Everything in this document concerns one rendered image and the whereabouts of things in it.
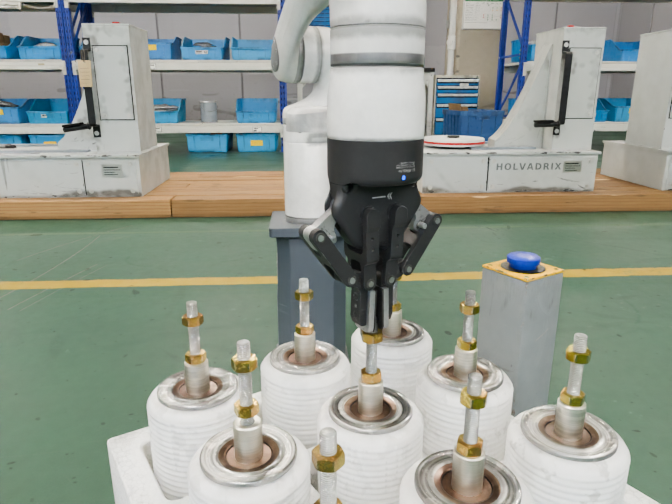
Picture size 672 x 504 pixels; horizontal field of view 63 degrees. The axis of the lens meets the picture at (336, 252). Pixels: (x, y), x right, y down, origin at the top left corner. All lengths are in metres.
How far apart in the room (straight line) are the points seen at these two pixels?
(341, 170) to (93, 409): 0.76
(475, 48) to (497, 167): 4.35
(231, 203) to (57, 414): 1.53
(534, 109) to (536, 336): 2.17
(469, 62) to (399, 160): 6.46
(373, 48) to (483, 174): 2.22
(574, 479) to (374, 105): 0.32
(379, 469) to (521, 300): 0.30
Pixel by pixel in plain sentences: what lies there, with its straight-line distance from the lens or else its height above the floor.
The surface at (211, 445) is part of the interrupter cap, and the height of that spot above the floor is 0.25.
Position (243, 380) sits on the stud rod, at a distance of 0.42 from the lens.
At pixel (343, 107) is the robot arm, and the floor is 0.51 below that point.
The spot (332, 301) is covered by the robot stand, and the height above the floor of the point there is 0.16.
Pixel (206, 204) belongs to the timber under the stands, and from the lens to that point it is 2.44.
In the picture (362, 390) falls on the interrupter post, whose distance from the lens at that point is 0.49.
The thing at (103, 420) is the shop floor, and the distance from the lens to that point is 1.03.
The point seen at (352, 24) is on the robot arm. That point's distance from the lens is 0.41.
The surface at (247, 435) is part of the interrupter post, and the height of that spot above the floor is 0.28.
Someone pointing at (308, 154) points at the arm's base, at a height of 0.42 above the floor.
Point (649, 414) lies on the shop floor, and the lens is 1.10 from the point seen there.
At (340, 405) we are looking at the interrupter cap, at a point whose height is 0.25.
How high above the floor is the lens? 0.52
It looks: 16 degrees down
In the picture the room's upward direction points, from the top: straight up
